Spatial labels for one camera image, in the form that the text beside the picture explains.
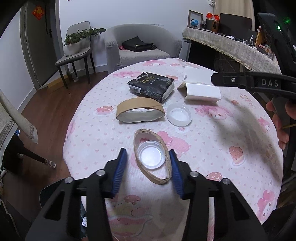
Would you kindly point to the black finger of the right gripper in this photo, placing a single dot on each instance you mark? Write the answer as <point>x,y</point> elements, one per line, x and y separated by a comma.
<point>277,84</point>

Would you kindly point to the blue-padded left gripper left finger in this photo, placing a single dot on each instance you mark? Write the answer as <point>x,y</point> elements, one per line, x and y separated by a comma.
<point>59,218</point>

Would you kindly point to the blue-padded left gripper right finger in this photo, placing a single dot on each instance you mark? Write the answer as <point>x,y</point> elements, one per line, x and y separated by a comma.
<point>234,219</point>

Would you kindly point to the clear plastic lid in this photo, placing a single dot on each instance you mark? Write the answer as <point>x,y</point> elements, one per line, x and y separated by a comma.
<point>178,115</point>
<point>151,154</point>

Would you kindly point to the black tissue pack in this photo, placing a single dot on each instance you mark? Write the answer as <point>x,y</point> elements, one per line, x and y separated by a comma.
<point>152,85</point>

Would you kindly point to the person's right hand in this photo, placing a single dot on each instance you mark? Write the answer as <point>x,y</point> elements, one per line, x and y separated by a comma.
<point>283,137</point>

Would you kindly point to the beige fringed desk cloth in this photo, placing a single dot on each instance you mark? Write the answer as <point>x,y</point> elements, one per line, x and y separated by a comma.
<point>249,57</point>

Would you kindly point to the black computer monitor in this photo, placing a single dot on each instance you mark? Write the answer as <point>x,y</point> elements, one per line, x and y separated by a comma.
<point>230,24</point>

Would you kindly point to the white paper box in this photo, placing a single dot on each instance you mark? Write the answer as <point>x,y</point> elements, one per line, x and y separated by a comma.
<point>199,92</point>

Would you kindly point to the pink patterned tablecloth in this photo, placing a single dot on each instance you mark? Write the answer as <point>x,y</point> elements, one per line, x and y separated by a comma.
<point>234,138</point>

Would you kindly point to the beige patterned tablecloth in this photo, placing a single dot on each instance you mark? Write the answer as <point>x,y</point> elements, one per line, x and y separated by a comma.
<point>11,116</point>

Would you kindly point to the small blue globe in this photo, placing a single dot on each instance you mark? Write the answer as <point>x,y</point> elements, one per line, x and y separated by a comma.
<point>194,23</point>

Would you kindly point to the framed picture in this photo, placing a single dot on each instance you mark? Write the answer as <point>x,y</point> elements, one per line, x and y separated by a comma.
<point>195,15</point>

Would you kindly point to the grey armchair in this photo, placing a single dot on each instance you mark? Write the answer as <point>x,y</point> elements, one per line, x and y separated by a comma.
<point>168,45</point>

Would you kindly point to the black handbag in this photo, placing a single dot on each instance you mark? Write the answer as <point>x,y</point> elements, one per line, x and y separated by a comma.
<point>137,45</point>

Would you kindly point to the potted green plant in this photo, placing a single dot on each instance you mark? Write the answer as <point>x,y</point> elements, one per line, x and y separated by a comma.
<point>79,40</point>

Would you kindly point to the grey door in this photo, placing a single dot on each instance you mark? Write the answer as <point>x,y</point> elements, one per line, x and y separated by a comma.
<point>39,39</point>

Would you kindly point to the grey dining chair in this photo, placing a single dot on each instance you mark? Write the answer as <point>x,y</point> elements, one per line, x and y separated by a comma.
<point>81,55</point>

